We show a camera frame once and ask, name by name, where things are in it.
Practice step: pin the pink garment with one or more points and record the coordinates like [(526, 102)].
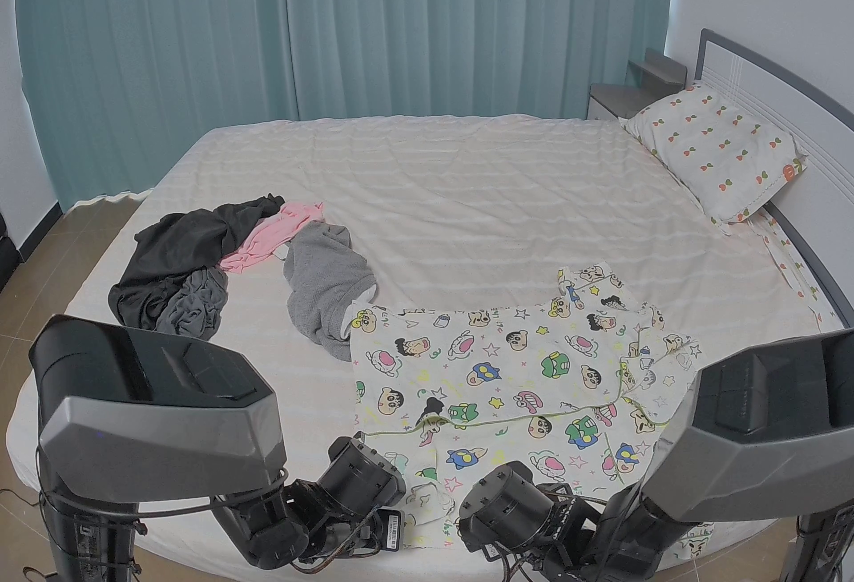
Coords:
[(273, 232)]

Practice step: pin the black garment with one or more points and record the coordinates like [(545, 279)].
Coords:
[(180, 245)]

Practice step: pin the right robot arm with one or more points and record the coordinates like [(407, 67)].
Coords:
[(754, 432)]

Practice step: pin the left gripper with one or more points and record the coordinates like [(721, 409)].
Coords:
[(373, 532)]

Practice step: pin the white printed pyjama top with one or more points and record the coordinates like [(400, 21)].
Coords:
[(500, 379)]

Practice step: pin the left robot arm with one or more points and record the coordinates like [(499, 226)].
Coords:
[(153, 406)]

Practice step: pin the dark grey garment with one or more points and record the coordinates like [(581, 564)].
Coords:
[(193, 305)]

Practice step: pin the bed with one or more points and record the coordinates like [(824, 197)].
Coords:
[(500, 185)]

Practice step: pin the white printed pillow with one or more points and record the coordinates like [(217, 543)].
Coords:
[(720, 145)]

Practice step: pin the light grey knit garment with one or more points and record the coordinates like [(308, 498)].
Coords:
[(320, 285)]

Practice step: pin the grey bedside table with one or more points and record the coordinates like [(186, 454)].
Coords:
[(614, 99)]

